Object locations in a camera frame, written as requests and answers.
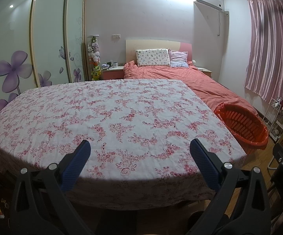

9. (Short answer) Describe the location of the pink floral tablecloth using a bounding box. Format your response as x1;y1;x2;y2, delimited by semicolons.
0;79;247;211

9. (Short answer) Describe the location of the column of plush toys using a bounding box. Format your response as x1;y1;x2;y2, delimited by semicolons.
87;35;102;67

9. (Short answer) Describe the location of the salmon pink duvet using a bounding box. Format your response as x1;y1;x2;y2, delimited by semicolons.
123;60;258;117

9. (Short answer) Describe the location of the pink striped pillow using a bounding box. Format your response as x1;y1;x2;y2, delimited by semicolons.
168;51;189;68

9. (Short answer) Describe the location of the orange plastic basket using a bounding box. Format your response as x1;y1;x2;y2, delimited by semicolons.
214;103;269;155

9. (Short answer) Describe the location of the white floral pillow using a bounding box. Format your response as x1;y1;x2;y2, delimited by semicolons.
135;48;171;67

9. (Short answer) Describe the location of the air conditioner pipe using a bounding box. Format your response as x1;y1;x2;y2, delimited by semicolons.
216;9;229;37

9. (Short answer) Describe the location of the yellow green plush toy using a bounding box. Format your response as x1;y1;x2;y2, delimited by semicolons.
91;65;103;81

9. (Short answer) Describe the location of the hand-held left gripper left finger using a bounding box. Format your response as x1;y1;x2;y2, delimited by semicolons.
9;139;93;235

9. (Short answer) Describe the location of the white air conditioner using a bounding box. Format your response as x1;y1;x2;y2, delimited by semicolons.
194;0;223;10

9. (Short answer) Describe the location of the beige nightstand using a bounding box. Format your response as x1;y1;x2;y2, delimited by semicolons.
197;67;213;77

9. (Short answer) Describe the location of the white wire rack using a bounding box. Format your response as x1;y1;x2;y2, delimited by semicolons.
263;98;283;142

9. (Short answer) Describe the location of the orange white floor scrap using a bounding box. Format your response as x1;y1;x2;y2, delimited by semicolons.
0;199;8;219

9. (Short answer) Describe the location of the pink white nightstand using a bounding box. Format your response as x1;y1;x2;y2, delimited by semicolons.
102;66;125;81

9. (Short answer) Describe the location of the beige pink headboard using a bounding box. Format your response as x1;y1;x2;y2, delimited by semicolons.
125;39;192;64

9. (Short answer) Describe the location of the white floral sliding wardrobe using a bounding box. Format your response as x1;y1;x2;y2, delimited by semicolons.
0;0;87;118

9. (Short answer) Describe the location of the pink striped curtain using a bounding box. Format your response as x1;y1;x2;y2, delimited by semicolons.
244;0;283;101

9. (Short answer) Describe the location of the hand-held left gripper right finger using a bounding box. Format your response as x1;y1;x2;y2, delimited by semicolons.
190;138;272;235

